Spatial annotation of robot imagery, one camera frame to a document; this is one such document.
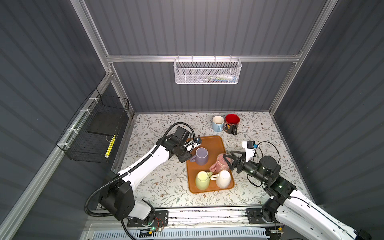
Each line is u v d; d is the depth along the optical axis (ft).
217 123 3.35
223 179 2.52
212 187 2.71
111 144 2.28
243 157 2.07
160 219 2.38
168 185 2.77
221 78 3.01
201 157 2.84
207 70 4.05
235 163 2.04
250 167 2.05
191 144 2.32
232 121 3.38
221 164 2.63
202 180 2.49
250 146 2.07
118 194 1.34
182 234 2.53
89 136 2.35
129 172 1.44
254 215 2.40
